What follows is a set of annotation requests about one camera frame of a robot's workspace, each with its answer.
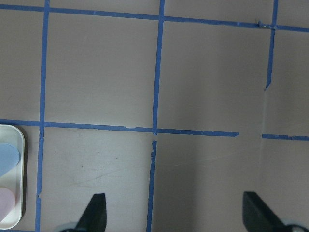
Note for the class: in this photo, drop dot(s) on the cream plastic tray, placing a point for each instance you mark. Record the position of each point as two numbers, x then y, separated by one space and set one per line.
14 179

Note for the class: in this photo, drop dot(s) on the blue cup near tray corner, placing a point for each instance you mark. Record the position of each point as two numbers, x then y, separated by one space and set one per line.
9 157

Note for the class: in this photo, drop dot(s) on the pink plastic cup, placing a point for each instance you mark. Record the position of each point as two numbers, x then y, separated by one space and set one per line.
7 202

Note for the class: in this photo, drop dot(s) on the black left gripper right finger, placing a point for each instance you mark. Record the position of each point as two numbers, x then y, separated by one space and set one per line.
258 217

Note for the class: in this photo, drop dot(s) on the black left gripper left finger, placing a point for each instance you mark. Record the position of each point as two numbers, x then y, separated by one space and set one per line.
94 217

